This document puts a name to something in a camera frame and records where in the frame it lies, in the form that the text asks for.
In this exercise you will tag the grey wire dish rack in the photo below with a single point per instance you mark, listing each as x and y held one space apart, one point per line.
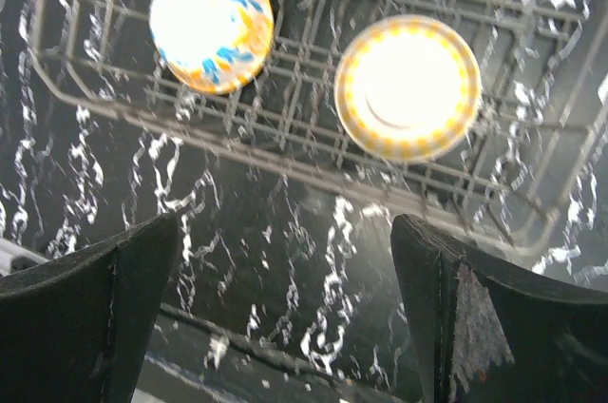
525 178

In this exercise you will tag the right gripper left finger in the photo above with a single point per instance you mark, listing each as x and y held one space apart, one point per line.
76 328

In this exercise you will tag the orange blue floral bowl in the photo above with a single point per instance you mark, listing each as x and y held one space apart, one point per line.
213 46

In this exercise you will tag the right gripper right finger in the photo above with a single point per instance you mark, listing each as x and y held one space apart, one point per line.
486 330

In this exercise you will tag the yellow sun pattern bowl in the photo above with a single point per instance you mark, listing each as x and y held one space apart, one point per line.
407 89

